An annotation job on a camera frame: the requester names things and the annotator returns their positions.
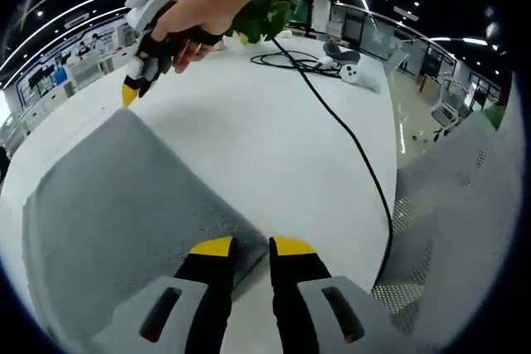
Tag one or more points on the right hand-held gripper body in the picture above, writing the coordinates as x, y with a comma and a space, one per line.
147, 3

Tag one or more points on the white round controller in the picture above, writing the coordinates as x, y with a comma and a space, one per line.
352, 73

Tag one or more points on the grey mesh chair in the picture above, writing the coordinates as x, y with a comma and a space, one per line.
448, 213

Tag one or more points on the green potted plant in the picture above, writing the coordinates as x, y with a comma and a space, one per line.
261, 18

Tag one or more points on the person's right hand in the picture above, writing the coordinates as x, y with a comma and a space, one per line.
195, 22

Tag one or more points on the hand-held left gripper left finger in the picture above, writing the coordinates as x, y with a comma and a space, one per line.
199, 296

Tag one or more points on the white office chair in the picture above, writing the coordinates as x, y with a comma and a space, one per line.
446, 109

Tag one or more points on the grey towel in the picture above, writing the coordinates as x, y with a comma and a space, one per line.
124, 205

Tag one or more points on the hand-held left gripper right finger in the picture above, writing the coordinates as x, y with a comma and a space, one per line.
303, 300

